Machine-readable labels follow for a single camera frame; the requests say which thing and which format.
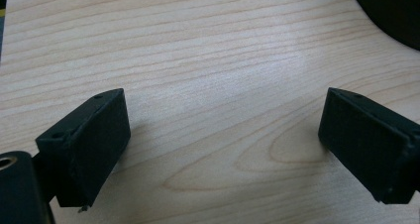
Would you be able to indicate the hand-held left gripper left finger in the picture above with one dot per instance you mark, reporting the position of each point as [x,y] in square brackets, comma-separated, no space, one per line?
[85,151]

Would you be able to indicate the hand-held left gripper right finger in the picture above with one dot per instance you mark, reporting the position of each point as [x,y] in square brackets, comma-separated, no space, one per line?
[366,144]

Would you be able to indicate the square metal compartment tray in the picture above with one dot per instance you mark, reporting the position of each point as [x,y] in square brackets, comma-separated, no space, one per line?
[396,9]

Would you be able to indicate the black yellow striped stand base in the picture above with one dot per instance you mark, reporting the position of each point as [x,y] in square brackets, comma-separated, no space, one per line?
[2,13]

